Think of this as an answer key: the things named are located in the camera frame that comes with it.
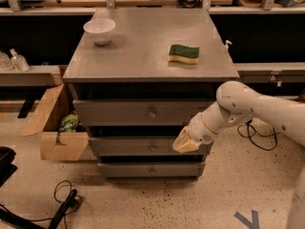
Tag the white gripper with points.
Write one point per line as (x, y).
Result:
(199, 132)

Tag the black chair base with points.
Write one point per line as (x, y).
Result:
(7, 168)

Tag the green yellow sponge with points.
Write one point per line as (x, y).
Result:
(184, 54)

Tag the clear plastic bottle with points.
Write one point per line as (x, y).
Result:
(5, 63)

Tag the blue tape floor marker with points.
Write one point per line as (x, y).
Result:
(249, 223)

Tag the grey middle drawer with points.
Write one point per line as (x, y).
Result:
(132, 146)

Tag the grey bottom drawer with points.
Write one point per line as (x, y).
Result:
(152, 169)

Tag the clear sanitizer bottle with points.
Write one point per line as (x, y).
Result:
(19, 61)

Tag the grey drawer cabinet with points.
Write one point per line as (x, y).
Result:
(135, 66)

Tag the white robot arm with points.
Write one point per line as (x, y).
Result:
(235, 104)

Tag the white ceramic bowl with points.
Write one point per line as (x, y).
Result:
(99, 30)

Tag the grey drawer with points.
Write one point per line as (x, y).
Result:
(152, 169)
(132, 146)
(137, 113)

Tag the green snack bag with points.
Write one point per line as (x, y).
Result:
(69, 123)

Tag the grey top drawer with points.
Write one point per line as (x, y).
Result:
(137, 113)

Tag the small white pump bottle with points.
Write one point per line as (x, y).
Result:
(227, 44)

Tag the open cardboard box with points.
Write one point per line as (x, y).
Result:
(53, 106)

